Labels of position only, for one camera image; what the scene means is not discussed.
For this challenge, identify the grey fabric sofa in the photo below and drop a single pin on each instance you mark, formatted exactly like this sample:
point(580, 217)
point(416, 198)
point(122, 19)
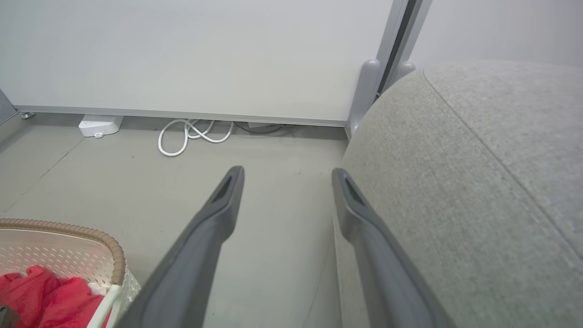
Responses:
point(464, 182)

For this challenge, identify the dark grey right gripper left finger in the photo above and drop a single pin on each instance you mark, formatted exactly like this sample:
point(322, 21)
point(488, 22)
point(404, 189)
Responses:
point(196, 255)

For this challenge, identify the narrow white partition panel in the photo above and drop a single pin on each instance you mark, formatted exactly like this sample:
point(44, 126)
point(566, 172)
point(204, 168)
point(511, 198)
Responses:
point(496, 27)

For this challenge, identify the white laundry basket brown rim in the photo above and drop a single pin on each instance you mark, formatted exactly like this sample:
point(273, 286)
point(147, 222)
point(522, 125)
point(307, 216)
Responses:
point(68, 255)

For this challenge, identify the red white garment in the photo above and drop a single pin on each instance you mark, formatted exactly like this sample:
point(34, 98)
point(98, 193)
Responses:
point(50, 296)

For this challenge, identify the white power strip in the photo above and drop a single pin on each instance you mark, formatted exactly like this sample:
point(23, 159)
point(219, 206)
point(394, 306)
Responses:
point(99, 125)

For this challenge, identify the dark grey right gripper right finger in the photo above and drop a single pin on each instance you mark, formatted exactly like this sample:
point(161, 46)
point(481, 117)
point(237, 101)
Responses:
point(378, 259)

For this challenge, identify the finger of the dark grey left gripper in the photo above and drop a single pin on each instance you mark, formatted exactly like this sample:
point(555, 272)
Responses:
point(8, 318)

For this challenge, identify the grey partition foot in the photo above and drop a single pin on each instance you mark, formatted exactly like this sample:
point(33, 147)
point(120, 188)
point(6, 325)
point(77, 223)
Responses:
point(401, 73)
point(364, 95)

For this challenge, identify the wide white partition panel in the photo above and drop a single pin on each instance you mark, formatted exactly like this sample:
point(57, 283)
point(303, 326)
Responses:
point(191, 54)

